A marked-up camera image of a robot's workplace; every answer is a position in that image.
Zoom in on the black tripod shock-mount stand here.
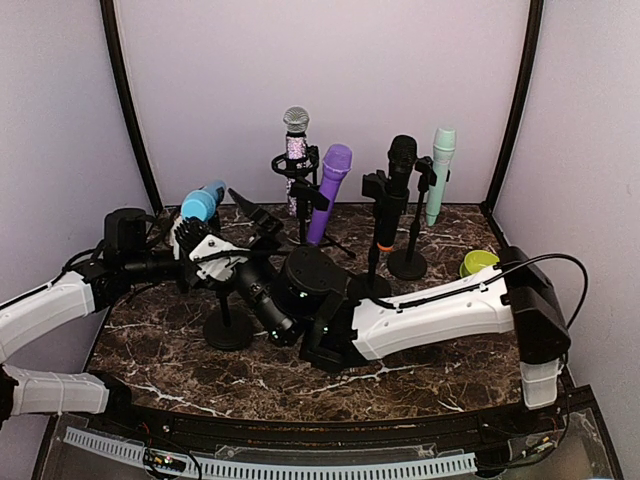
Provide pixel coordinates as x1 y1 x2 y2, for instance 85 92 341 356
271 143 358 259

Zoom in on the left black frame post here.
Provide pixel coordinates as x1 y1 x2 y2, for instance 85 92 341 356
99 0 164 213

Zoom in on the green circuit board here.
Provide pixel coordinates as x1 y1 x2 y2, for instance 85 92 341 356
143 449 187 473

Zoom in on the black microphone orange ring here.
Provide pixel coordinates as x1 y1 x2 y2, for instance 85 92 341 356
376 134 419 254

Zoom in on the purple microphone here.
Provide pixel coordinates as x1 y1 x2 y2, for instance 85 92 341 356
306 144 353 245

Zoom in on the black frame post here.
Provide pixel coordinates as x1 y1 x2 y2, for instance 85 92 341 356
481 0 545 217
99 0 164 213

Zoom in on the white slotted cable duct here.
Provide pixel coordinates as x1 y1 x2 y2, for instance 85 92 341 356
63 427 477 479

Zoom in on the black round-base stand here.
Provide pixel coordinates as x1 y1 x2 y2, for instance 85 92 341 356
290 178 329 245
203 277 254 352
387 156 437 281

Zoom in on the mint green microphone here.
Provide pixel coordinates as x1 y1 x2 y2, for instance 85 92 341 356
426 127 457 227

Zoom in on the blue microphone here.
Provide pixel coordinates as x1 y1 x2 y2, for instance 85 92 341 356
180 180 226 222

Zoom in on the lime green bowl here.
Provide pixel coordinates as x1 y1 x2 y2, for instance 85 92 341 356
459 250 499 278

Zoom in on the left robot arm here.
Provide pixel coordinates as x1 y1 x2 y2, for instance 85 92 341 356
1 208 189 436

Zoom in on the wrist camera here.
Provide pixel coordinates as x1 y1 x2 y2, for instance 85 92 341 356
104 208 147 252
188 234 248 282

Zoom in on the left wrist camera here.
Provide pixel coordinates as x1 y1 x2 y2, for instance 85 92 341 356
104 208 147 252

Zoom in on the right black frame post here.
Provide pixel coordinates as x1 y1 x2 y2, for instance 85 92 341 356
481 0 545 217

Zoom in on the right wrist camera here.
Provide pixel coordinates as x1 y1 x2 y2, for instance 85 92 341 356
188 234 248 282

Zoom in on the silver glitter microphone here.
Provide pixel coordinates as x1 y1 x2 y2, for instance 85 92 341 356
282 105 312 218

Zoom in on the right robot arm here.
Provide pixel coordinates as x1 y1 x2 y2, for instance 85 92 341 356
172 204 571 434

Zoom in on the black round-base stand clamp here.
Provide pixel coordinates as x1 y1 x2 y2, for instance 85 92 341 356
347 170 409 300

